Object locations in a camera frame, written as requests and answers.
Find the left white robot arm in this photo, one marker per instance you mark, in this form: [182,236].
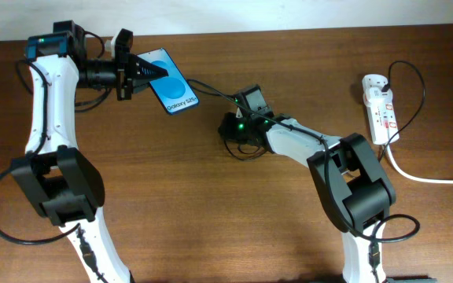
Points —
[61,184]

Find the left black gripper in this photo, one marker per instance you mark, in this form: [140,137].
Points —
[130,67]

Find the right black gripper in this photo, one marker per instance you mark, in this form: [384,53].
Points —
[226,131]

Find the white power strip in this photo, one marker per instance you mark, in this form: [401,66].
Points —
[383,125]

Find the blue Galaxy smartphone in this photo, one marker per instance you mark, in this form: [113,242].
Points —
[173,91]

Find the white charger adapter plug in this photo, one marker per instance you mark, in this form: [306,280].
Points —
[373,93]

